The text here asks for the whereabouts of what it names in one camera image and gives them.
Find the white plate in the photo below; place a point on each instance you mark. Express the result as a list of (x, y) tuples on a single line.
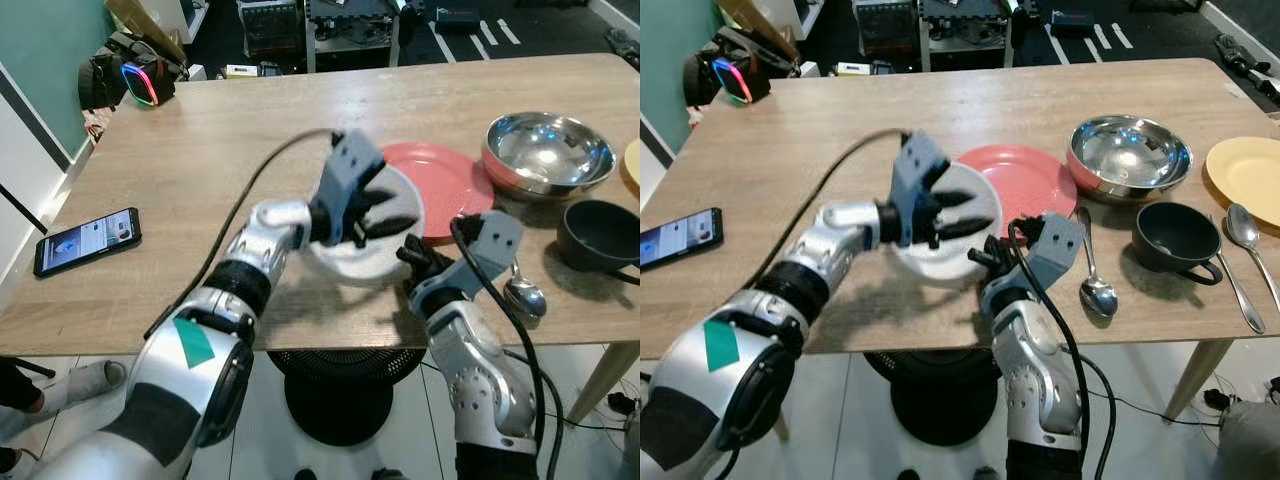
[(350, 262), (930, 266)]

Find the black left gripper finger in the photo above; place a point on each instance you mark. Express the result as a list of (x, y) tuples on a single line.
[(962, 229), (380, 197), (950, 199), (392, 228)]

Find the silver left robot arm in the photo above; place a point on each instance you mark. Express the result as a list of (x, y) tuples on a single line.
[(740, 370), (200, 380)]

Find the light wooden table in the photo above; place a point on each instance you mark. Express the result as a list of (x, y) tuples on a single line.
[(1050, 100), (230, 130)]

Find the black bag with rainbow light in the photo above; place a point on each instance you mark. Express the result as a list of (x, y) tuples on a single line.
[(725, 70), (120, 75)]

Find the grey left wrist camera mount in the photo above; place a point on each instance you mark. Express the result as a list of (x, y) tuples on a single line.
[(918, 162), (352, 160)]

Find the small silver spoon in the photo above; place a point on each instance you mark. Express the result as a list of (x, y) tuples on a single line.
[(1099, 298), (527, 300)]

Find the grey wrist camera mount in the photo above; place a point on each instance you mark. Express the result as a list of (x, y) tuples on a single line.
[(1058, 250), (352, 160), (492, 245), (918, 162)]

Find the black round fan base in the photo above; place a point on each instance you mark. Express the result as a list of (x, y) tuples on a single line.
[(940, 400), (340, 400)]

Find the metal equipment rack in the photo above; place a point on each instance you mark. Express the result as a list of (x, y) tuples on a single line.
[(965, 30), (350, 30)]

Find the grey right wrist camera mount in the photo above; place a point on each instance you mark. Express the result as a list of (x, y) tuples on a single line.
[(1058, 250), (492, 245)]

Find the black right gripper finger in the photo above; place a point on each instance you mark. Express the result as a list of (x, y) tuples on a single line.
[(982, 263), (994, 250), (422, 247), (411, 260)]

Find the small pale box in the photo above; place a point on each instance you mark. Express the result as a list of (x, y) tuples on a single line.
[(853, 68), (242, 71)]

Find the black smartphone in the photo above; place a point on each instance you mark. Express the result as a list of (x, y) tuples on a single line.
[(88, 241), (680, 238)]

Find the steel bowl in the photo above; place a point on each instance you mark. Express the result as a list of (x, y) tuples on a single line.
[(550, 150), (1130, 155)]

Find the large silver spoon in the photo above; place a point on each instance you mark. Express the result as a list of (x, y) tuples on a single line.
[(1245, 228)]

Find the brown cardboard sheet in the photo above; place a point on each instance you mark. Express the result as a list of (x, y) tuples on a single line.
[(760, 22), (145, 25)]

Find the flat black box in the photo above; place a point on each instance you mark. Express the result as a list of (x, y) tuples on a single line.
[(460, 14), (1075, 18)]

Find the black equipment crate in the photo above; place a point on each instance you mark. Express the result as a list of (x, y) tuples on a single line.
[(268, 25), (885, 25)]

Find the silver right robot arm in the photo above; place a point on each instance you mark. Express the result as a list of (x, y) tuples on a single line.
[(1030, 370), (480, 370)]

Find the black elongated device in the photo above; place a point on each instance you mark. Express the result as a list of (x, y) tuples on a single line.
[(1248, 65), (625, 48)]

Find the black cup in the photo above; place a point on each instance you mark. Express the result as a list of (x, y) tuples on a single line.
[(595, 240), (1170, 245)]

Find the red plate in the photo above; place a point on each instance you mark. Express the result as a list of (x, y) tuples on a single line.
[(1030, 185), (445, 180)]

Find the yellow plate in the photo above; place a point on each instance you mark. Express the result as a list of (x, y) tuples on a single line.
[(1250, 175), (633, 165)]

